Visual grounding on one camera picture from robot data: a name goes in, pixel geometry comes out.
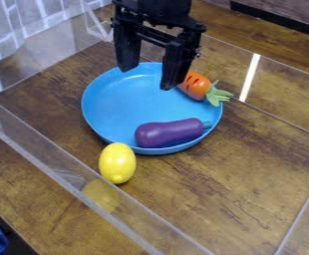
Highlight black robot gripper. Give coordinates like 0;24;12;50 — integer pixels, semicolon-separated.
112;0;206;91

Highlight purple toy eggplant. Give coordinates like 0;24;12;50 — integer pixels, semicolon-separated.
135;118;211;148

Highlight blue round plastic tray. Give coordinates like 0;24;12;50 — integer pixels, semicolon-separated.
81;62;223;155

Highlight orange toy carrot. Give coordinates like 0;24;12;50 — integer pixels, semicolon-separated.
176;71;232;107

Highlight white checkered curtain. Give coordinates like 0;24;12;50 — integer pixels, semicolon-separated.
0;0;112;60

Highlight yellow toy lemon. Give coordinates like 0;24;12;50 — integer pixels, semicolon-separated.
99;142;136;184

